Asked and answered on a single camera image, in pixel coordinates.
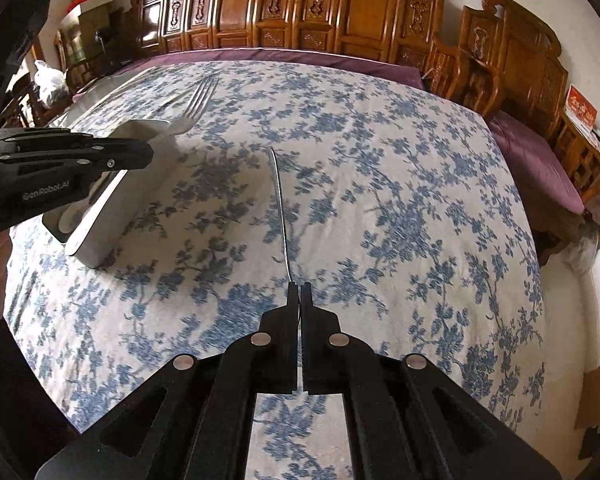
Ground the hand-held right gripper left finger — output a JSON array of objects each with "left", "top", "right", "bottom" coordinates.
[{"left": 34, "top": 282, "right": 299, "bottom": 480}]

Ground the dark wooden chair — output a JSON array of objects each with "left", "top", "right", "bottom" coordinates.
[{"left": 0, "top": 74, "right": 47, "bottom": 130}]

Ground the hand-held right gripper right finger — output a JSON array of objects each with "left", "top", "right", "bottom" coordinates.
[{"left": 300, "top": 281, "right": 563, "bottom": 480}]

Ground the dark cloth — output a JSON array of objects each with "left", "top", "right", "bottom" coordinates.
[{"left": 0, "top": 0, "right": 54, "bottom": 133}]

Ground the tall-backed wooden chair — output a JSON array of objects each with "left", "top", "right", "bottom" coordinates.
[{"left": 54, "top": 25, "right": 112, "bottom": 87}]

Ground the white rectangular organizer box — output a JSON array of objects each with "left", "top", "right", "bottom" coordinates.
[{"left": 42, "top": 119, "right": 183, "bottom": 267}]

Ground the white plastic bag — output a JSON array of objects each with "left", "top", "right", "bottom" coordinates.
[{"left": 34, "top": 60, "right": 69, "bottom": 109}]

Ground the person's dark clothing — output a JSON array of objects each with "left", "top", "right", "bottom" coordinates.
[{"left": 0, "top": 320, "right": 83, "bottom": 480}]

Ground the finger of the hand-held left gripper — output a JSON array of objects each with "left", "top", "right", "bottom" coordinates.
[
  {"left": 0, "top": 137, "right": 155, "bottom": 172},
  {"left": 0, "top": 127, "right": 95, "bottom": 149}
]

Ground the thin metal utensil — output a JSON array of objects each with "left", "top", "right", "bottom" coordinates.
[{"left": 268, "top": 146, "right": 302, "bottom": 292}]

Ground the white and red box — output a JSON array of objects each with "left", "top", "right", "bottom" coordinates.
[{"left": 61, "top": 0, "right": 117, "bottom": 27}]

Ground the wooden side table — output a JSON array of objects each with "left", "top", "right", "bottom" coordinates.
[{"left": 554, "top": 114, "right": 600, "bottom": 223}]

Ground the metal fork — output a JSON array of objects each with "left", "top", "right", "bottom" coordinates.
[{"left": 165, "top": 76, "right": 221, "bottom": 137}]

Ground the long purple seat cushion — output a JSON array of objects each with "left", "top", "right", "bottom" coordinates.
[{"left": 74, "top": 47, "right": 427, "bottom": 92}]

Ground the blue floral tablecloth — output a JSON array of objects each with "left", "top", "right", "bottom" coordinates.
[{"left": 2, "top": 60, "right": 549, "bottom": 480}]

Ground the carved wooden armchair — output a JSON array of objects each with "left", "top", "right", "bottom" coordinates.
[{"left": 425, "top": 0, "right": 572, "bottom": 142}]

